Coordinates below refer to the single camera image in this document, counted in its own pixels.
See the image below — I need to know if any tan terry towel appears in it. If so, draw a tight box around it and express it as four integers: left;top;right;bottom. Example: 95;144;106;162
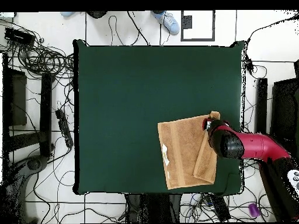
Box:
157;110;221;190

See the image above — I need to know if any black plug adapter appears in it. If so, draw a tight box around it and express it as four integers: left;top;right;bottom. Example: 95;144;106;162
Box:
245;58;255;75

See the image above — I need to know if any dark green tablecloth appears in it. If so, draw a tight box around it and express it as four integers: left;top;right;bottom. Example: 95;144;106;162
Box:
72;38;246;196

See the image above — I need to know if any small purple object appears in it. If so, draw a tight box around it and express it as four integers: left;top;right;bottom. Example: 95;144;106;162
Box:
248;202;261;218

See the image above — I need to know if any small grey square plate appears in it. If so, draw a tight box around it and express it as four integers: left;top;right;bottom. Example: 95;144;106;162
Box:
182;15;193;29

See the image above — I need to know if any person's left foot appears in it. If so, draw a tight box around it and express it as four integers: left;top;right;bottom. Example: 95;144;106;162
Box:
151;10;181;36

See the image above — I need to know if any black power strip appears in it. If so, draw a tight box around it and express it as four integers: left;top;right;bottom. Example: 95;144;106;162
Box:
54;108;74;149

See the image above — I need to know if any grey stand base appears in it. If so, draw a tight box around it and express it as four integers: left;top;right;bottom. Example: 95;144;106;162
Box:
2;155;51;223

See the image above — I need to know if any black rectangular box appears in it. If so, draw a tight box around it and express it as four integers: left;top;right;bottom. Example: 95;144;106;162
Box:
4;27;36;46

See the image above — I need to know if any black frame stand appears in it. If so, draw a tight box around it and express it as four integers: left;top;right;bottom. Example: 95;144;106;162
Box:
2;52;56;162
253;59;299;162

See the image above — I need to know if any grey rectangular floor frame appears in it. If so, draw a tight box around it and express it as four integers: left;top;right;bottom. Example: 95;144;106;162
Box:
180;10;216;42

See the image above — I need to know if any blue and black cable bundle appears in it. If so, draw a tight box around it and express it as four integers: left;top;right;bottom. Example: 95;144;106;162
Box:
179;192;241;223

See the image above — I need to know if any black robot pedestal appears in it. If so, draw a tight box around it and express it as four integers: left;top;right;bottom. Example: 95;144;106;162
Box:
125;193;183;223

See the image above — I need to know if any thick black cable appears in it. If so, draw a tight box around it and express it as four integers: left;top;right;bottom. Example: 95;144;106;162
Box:
126;10;150;47

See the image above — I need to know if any long black cable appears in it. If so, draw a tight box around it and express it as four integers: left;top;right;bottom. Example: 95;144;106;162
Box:
246;11;299;44

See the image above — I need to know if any thin looped black cable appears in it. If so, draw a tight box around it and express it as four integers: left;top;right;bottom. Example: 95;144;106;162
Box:
107;15;141;47

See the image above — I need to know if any black cable tangle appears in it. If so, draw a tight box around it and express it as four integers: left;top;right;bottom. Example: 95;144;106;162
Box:
0;18;75;80

